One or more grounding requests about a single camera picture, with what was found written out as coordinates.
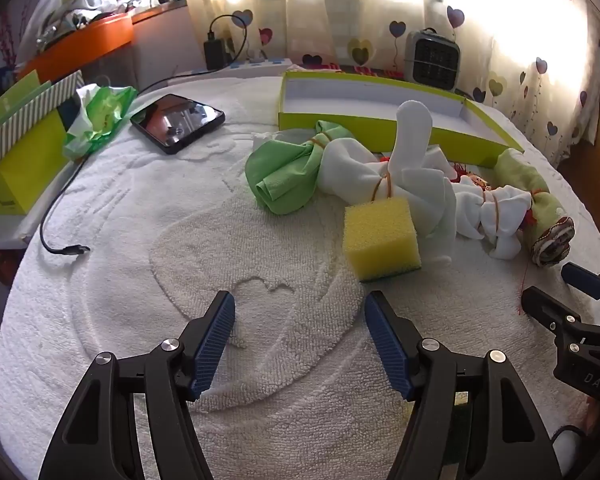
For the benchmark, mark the yellow sponge with green scourer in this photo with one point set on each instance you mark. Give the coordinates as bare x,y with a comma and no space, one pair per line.
382,237

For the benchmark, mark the green cloth bundle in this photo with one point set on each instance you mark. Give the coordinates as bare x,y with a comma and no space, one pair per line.
280,175

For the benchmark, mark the striped box with lime lid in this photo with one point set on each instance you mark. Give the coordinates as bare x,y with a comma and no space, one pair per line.
30,110

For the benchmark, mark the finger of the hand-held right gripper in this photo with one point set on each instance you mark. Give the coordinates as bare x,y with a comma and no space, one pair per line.
580,275
550,310

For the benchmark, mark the tall white cloth bundle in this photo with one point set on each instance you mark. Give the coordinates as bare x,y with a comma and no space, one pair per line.
410,160

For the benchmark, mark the white side table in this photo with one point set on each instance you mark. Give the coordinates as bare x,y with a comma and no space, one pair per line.
5,232

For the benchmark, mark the heart print curtain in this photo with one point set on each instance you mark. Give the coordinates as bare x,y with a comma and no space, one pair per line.
380,10

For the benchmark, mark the black smartphone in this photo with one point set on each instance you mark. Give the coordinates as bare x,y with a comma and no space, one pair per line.
177,120

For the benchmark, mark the green tissue packet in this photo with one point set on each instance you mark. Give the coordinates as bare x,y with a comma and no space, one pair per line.
100,115

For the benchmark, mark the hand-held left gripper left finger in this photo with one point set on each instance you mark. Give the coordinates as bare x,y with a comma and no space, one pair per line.
212,345

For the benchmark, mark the red tassel mask ornament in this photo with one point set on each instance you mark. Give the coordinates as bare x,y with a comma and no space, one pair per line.
467,176

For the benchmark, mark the red berry twig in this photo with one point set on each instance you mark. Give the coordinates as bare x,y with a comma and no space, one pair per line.
5,45

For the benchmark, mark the orange box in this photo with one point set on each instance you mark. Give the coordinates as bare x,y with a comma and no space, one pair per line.
80,45

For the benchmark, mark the grey space heater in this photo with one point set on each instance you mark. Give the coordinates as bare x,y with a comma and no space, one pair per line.
432,60

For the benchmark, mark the orange shelf with clutter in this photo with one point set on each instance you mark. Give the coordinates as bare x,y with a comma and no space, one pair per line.
65,10

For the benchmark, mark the green towel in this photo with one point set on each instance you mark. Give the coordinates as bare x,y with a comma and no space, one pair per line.
535,195

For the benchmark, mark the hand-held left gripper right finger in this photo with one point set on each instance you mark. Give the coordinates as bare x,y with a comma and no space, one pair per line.
387,345

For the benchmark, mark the white terry blanket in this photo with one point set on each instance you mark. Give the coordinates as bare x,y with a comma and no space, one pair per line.
180,260

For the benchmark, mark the white plug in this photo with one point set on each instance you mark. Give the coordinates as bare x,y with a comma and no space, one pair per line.
252,55

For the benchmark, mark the short white cloth bundle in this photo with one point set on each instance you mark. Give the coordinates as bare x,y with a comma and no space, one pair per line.
500,215

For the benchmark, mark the dark jar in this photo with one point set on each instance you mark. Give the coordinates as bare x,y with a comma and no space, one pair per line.
6,80

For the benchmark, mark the lime green box tray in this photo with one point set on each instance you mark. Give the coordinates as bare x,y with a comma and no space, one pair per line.
370,105

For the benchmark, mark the white power strip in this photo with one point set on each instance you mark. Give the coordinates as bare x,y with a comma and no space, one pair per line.
275,63

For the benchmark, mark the black charger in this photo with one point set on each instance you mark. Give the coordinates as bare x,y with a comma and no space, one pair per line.
214,52

